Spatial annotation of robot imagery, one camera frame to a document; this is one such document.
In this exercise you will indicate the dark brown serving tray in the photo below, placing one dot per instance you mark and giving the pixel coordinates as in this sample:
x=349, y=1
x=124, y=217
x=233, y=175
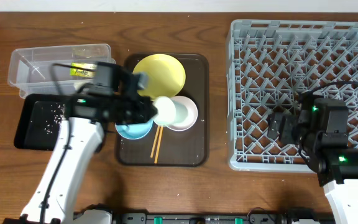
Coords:
x=188, y=148

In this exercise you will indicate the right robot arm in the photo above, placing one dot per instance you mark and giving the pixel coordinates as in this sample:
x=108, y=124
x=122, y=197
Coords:
x=320, y=132

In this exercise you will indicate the small white cup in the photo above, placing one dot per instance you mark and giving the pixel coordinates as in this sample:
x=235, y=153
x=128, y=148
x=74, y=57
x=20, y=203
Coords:
x=166, y=111

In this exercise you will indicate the wooden chopstick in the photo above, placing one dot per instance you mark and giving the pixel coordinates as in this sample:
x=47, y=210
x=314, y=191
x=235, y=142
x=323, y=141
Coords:
x=152, y=156
x=157, y=143

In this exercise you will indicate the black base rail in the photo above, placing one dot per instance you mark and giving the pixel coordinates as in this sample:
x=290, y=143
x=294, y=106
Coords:
x=256, y=215

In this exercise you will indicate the pink white bowl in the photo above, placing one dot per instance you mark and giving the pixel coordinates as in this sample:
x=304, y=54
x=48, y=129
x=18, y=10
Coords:
x=186, y=115

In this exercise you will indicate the black rectangular waste tray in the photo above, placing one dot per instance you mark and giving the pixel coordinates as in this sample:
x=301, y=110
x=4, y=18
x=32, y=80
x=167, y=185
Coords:
x=30, y=132

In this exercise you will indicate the light blue bowl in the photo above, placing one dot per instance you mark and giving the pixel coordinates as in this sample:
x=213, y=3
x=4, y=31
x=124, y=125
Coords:
x=134, y=131

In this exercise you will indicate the green snack wrapper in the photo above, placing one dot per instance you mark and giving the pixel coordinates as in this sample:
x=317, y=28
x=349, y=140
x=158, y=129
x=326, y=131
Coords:
x=85, y=70

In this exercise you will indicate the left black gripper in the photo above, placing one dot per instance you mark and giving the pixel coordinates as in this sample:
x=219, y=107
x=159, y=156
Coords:
x=142, y=116

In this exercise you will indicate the clear plastic waste bin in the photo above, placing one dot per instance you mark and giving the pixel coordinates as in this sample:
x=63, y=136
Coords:
x=29, y=69

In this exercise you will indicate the yellow round plate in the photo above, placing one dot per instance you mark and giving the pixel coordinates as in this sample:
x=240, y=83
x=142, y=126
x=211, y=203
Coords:
x=166, y=75

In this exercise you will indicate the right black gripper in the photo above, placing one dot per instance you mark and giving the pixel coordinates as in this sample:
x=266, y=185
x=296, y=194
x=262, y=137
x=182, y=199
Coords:
x=293, y=130

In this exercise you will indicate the rice food scraps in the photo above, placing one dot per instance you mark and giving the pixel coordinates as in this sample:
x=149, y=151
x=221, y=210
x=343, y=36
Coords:
x=52, y=113

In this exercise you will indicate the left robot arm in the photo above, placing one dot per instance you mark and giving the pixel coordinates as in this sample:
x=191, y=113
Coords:
x=81, y=134

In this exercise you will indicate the grey plastic dishwasher rack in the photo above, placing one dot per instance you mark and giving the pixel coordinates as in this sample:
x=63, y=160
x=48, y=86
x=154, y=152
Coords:
x=268, y=64

